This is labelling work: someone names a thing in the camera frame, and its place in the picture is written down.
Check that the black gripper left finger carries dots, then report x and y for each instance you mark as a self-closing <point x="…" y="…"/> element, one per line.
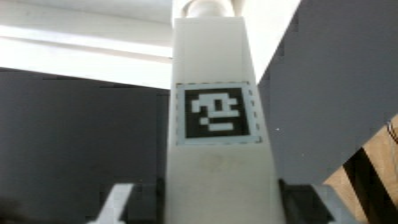
<point x="125" y="194"/>

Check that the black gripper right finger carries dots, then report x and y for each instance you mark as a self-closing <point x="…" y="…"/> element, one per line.
<point x="313" y="205"/>

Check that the white desk leg with tag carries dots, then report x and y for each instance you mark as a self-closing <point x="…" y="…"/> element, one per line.
<point x="221" y="179"/>

